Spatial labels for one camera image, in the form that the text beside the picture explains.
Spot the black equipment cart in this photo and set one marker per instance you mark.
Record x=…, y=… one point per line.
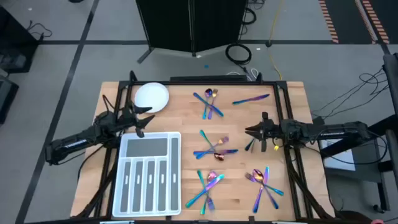
x=15, y=37

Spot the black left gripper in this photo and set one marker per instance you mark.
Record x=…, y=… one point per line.
x=130, y=119

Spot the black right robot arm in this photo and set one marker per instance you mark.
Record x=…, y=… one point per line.
x=335, y=130

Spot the iridescent rainbow spoon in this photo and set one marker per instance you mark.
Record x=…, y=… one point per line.
x=208, y=92
x=212, y=176
x=258, y=175
x=219, y=156

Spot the white round plate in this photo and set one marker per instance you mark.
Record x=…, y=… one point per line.
x=152, y=96

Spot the black room divider screen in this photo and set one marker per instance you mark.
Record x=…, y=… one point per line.
x=168, y=25

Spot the black case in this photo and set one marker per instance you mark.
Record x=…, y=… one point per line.
x=7, y=99

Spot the black bar behind table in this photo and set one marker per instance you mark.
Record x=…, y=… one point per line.
x=205, y=78

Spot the black metal stand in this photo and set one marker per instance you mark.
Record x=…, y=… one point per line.
x=392, y=81

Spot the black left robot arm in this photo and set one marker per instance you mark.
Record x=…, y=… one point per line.
x=74, y=141

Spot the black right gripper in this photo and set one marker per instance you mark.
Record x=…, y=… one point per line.
x=270, y=129

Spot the black mat orange striped edge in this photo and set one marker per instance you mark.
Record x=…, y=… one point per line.
x=348, y=18

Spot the white paper sheet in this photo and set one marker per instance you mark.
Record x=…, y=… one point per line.
x=342, y=161

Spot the white plastic cutlery tray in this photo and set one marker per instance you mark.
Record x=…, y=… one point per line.
x=146, y=147

